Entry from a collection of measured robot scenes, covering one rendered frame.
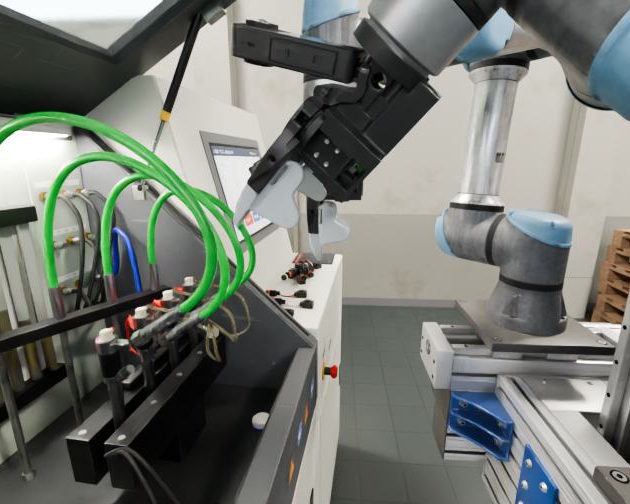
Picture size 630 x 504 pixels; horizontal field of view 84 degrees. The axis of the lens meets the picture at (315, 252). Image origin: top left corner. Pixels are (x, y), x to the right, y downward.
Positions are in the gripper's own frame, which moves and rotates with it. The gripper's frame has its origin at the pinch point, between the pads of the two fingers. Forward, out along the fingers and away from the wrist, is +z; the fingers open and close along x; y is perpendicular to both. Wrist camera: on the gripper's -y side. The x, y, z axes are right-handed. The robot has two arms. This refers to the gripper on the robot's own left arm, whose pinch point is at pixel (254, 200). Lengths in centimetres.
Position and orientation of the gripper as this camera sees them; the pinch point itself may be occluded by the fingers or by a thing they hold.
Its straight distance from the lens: 39.8
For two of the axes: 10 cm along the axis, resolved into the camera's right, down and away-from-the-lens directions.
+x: 3.6, -4.4, 8.2
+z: -5.8, 5.8, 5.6
